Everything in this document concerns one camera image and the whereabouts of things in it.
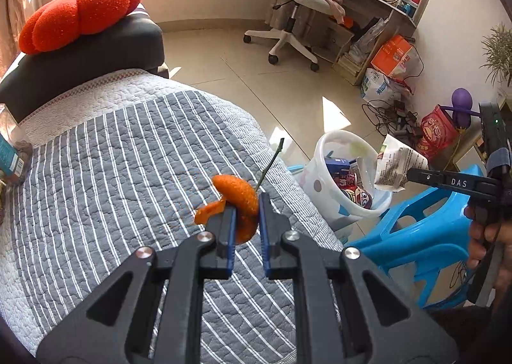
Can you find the orange cardboard box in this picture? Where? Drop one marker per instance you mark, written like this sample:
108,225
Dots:
397,58

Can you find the potted green plant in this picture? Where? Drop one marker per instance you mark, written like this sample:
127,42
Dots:
497,53

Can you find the wooden desk with shelves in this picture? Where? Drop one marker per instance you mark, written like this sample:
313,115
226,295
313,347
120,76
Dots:
380,16

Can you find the black cushion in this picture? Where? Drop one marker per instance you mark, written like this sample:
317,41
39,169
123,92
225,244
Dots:
32,81

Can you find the person's right hand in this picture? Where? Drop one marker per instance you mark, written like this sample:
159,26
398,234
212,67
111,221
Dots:
480,236

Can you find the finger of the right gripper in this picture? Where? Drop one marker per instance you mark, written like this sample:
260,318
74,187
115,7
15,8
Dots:
471,185

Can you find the white patterned trash bin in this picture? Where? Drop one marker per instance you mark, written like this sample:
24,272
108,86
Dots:
337,210

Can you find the grey striped quilted blanket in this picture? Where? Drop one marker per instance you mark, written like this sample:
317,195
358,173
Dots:
119,162

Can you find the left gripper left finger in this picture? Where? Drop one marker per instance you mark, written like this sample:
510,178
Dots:
149,309

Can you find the white office chair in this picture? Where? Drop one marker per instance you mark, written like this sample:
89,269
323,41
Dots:
290,29

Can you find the red snack bag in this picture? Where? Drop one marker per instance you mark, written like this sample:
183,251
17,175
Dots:
438,132

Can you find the purple balloon toy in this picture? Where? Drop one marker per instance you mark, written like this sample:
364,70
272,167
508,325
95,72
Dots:
461,108

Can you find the beige curtain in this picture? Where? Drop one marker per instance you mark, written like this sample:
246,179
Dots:
16,0

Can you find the blue snack box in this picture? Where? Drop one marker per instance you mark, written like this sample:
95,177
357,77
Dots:
337,167

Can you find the torn paper wrapper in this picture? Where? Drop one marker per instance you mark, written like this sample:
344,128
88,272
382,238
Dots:
395,159

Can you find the clear jar with teal label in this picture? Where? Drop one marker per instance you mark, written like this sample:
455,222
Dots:
15,149

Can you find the orange peel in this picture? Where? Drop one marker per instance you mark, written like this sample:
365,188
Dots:
240,194

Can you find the blue plastic stool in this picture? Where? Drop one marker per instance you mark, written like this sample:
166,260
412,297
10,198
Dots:
428,231

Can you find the white plastic bag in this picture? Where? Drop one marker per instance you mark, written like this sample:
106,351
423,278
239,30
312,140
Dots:
378,90

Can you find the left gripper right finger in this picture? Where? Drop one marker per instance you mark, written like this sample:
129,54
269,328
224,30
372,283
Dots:
346,309

